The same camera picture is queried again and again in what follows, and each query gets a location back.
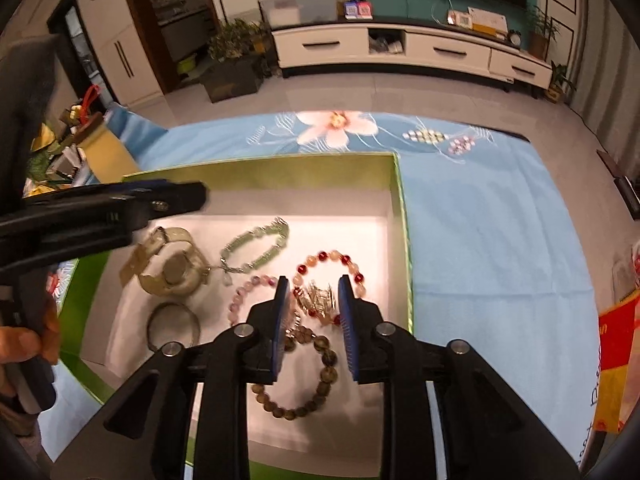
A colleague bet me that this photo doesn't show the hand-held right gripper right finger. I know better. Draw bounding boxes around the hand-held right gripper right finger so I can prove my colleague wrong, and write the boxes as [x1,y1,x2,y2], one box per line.
[337,274,581,480]

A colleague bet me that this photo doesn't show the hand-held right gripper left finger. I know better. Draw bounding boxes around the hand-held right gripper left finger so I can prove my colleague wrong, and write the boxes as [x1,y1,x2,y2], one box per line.
[52,275,292,480]

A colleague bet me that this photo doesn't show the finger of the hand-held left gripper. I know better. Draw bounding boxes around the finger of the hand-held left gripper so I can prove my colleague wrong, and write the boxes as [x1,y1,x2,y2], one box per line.
[20,182,209,268]
[107,178,173,192]

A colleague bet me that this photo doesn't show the silver studded ring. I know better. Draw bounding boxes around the silver studded ring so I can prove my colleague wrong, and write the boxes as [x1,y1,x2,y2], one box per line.
[295,282,337,325]

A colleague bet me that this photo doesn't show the brown bead bracelet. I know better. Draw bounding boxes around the brown bead bracelet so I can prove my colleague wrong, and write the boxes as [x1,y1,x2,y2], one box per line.
[250,325,340,422]

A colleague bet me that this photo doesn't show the purple bead bracelet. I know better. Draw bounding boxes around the purple bead bracelet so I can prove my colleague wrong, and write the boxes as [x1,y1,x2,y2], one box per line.
[227,274,281,328]

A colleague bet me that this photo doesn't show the red and pink bead bracelet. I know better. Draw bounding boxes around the red and pink bead bracelet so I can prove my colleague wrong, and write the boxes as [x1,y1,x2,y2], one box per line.
[294,249,367,326]

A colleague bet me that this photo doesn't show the silver bangle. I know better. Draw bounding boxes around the silver bangle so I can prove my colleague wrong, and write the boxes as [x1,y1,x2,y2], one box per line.
[146,301,202,353]

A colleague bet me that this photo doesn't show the white wristwatch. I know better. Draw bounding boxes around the white wristwatch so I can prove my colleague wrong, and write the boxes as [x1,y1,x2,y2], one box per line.
[120,226,213,297]

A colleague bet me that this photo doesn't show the green cardboard box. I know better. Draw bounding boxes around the green cardboard box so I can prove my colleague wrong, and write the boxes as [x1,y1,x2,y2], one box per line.
[55,151,416,480]

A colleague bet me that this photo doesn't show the green jade bracelet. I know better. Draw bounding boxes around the green jade bracelet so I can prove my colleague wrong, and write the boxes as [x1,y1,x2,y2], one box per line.
[219,217,291,286]

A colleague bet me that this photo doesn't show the person's left hand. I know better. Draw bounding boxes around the person's left hand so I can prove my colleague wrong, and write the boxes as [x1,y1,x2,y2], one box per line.
[0,300,63,367]

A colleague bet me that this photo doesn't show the white tall cabinet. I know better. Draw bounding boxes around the white tall cabinet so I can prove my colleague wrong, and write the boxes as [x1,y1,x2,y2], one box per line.
[75,0,166,106]

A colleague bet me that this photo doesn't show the dark planter with plants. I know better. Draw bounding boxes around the dark planter with plants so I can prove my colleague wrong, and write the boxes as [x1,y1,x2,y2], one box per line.
[200,17,273,103]

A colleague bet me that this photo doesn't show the blue floral tablecloth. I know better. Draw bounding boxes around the blue floral tablecloth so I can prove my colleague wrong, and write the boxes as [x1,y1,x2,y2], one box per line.
[37,110,603,480]

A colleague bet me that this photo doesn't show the dark wooden display cabinet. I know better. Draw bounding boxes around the dark wooden display cabinet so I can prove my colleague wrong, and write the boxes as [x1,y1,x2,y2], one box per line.
[117,0,221,93]

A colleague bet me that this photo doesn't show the white tv cabinet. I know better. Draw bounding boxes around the white tv cabinet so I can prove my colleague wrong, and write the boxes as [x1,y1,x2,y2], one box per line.
[271,20,553,93]

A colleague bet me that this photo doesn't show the clear storage bin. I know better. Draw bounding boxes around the clear storage bin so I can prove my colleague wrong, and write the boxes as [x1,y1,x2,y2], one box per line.
[259,0,341,28]

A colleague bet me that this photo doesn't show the red and yellow bag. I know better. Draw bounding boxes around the red and yellow bag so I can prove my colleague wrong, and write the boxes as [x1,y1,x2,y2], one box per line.
[590,290,640,433]

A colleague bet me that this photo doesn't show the white plastic bag red print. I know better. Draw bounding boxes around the white plastic bag red print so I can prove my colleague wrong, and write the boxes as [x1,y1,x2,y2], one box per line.
[612,240,640,291]

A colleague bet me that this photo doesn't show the small potted plant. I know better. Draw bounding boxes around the small potted plant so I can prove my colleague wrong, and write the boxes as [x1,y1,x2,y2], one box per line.
[545,62,578,106]

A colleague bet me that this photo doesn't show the envelopes on cabinet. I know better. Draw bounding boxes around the envelopes on cabinet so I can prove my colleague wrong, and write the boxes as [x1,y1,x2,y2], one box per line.
[446,6,510,36]

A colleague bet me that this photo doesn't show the tall potted plant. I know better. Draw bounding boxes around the tall potted plant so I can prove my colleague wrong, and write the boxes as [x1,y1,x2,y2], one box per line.
[525,4,561,61]

